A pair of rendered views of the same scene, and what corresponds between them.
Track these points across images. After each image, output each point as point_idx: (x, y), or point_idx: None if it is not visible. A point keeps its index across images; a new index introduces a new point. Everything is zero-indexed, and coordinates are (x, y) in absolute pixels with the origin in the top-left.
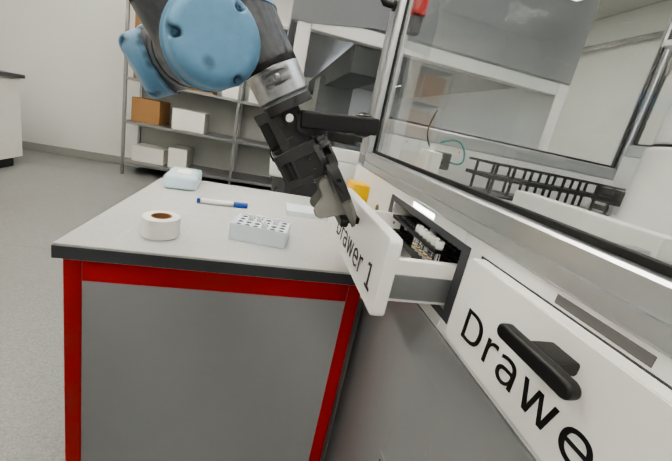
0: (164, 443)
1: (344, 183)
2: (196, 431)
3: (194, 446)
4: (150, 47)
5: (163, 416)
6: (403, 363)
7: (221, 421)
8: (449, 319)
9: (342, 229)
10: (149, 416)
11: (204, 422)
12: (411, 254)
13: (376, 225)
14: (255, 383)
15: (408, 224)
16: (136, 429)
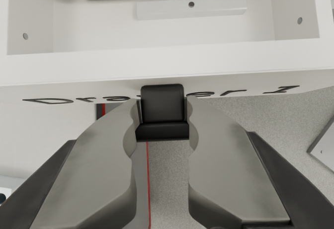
0: (142, 198)
1: (306, 182)
2: (140, 182)
3: (142, 179)
4: None
5: (138, 209)
6: None
7: (138, 169)
8: None
9: (81, 100)
10: (139, 218)
11: (138, 180)
12: None
13: (320, 70)
14: (131, 155)
15: None
16: (141, 221)
